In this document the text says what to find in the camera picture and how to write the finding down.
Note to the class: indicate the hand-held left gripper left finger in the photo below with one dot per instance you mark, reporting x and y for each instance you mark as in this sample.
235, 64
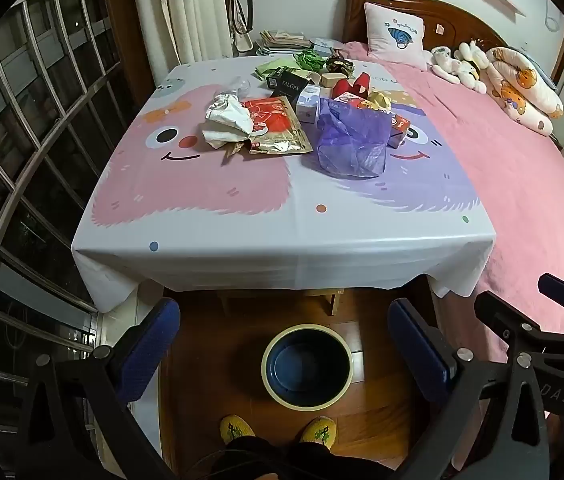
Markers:
149, 345

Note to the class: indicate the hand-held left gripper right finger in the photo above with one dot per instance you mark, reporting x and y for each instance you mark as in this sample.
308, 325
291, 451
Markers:
419, 355

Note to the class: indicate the blue trash can cream rim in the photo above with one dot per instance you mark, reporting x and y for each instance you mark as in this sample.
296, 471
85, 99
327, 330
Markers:
307, 375

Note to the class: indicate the purple plastic bag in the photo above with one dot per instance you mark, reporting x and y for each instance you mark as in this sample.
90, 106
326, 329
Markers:
352, 140

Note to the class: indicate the red gold foil packet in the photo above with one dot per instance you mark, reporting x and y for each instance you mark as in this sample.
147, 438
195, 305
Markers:
277, 125

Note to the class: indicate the light green packet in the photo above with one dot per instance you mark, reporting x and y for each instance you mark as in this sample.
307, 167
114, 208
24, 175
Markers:
274, 66

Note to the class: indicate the green paper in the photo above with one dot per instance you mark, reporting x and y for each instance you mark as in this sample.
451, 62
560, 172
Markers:
312, 58

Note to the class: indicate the yellow patterned slipper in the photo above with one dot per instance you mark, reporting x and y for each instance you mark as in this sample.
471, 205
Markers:
318, 430
237, 427

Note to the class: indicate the pink bed blanket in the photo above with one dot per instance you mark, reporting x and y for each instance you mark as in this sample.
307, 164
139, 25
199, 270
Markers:
512, 185

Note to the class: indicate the cartoon printed tablecloth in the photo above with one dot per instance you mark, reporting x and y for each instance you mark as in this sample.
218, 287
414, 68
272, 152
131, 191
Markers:
262, 220

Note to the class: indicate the person's black pants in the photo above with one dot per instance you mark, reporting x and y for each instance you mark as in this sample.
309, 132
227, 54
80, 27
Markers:
282, 460

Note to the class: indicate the bear print rolled quilt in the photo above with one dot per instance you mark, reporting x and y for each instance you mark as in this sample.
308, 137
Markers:
522, 90

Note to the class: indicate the red orange box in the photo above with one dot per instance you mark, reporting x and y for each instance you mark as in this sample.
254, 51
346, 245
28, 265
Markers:
401, 127

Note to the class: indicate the crumpled white paper bag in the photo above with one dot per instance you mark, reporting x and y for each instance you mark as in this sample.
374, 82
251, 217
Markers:
227, 120

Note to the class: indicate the white yellow plush toy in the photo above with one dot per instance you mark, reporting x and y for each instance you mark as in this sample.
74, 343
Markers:
472, 62

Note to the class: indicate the gold crumpled wrapper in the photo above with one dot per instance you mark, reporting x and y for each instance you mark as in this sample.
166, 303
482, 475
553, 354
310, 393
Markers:
384, 99

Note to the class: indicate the clear plastic wrapper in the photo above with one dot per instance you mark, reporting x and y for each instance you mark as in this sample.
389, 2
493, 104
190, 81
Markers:
237, 86

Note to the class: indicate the white lilac small box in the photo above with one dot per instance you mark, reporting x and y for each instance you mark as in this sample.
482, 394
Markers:
307, 105

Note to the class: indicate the beige box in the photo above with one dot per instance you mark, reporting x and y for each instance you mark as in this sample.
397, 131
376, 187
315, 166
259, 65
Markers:
333, 80

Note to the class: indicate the black box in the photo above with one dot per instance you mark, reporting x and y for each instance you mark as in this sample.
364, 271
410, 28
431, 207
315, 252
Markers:
289, 85

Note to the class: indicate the wooden bed headboard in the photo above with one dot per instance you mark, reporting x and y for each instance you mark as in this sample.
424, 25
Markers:
452, 15

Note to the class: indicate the pink printed pillow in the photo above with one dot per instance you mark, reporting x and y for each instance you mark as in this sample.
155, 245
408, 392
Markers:
397, 35

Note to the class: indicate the cream tote bag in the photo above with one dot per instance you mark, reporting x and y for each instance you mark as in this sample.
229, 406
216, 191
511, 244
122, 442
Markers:
244, 40

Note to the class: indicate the stack of books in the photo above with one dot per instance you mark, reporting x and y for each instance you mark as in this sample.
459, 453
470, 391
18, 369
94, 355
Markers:
282, 40

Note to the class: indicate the cream curtain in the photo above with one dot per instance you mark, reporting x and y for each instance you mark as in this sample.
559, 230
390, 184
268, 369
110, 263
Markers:
186, 10

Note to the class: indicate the wooden table frame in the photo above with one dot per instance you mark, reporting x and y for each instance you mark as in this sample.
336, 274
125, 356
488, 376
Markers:
334, 302

